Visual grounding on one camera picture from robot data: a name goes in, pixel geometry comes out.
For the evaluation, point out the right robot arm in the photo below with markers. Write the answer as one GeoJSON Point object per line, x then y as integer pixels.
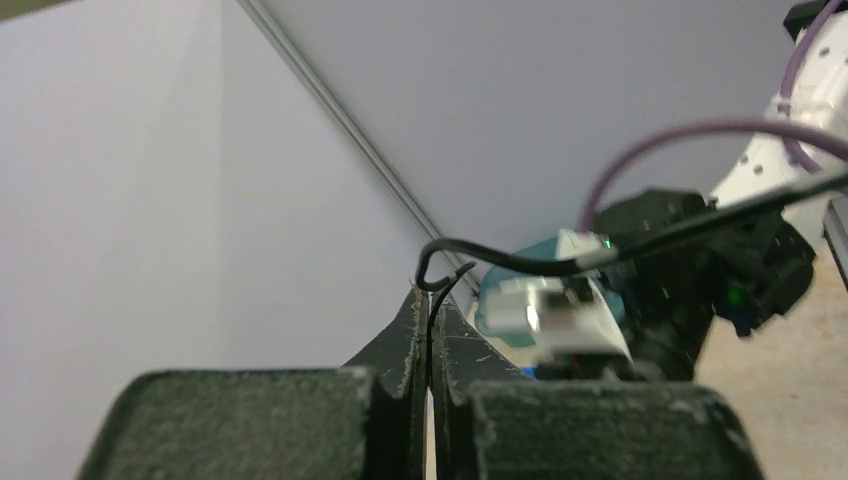
{"type": "Point", "coordinates": [745, 252]}

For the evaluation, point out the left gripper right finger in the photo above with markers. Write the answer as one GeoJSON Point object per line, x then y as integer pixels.
{"type": "Point", "coordinates": [494, 422]}

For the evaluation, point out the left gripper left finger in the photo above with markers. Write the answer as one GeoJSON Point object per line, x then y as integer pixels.
{"type": "Point", "coordinates": [363, 420]}

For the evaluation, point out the teal transparent plastic lid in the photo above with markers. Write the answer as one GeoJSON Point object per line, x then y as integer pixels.
{"type": "Point", "coordinates": [500, 280]}

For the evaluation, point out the aluminium corner post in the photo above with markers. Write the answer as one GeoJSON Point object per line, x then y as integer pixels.
{"type": "Point", "coordinates": [290, 50]}

